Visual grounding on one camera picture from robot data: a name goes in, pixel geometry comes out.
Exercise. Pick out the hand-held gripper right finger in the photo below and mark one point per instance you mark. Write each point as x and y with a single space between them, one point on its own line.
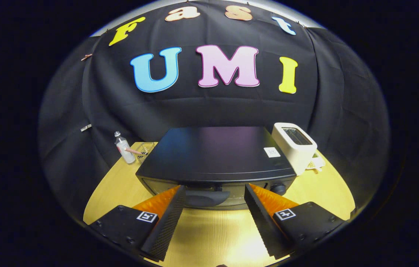
263 226

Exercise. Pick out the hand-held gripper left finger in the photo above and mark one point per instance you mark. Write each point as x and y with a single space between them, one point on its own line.
167 226

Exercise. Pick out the black toaster oven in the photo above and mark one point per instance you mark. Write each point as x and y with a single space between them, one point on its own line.
213 155

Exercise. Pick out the white pop-up toaster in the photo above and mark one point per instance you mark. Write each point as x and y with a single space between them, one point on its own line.
298 155

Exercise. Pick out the small white plastic item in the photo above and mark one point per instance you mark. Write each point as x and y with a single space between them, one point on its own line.
316 164

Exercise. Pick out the striped pink straw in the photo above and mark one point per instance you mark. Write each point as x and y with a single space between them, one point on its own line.
133 151

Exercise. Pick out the clear plastic bottle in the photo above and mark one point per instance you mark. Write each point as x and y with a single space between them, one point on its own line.
125 150

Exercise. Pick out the silver clip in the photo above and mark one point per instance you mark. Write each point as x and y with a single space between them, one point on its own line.
86 127

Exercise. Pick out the copper clip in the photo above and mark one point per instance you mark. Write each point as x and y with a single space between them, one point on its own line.
86 57

